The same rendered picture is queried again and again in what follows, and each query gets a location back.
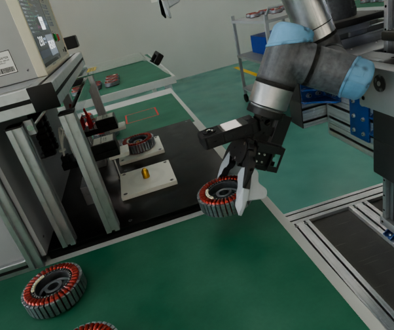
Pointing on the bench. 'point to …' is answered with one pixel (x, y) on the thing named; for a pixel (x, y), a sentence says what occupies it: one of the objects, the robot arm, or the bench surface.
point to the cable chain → (46, 137)
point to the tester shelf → (29, 94)
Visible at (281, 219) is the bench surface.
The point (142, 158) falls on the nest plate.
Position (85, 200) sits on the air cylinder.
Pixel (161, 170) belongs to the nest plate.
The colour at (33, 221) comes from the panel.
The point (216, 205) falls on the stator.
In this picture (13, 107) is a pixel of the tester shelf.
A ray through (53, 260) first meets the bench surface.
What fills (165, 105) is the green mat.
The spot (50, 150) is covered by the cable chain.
